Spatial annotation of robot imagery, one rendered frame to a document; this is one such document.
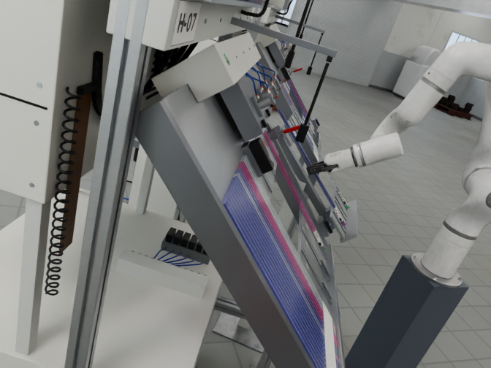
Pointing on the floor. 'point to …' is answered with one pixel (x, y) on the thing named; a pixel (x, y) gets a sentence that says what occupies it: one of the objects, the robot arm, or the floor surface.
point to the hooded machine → (415, 69)
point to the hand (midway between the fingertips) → (313, 169)
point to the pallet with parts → (454, 107)
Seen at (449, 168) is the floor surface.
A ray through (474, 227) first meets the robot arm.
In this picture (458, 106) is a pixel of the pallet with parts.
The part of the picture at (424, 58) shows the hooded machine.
